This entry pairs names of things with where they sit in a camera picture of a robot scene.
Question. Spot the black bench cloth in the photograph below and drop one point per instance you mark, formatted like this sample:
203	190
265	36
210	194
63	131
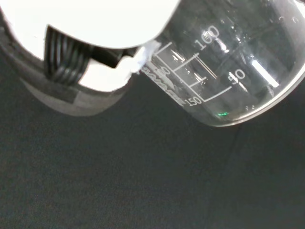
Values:
143	179

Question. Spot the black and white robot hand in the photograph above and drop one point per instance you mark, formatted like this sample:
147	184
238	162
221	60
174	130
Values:
83	21

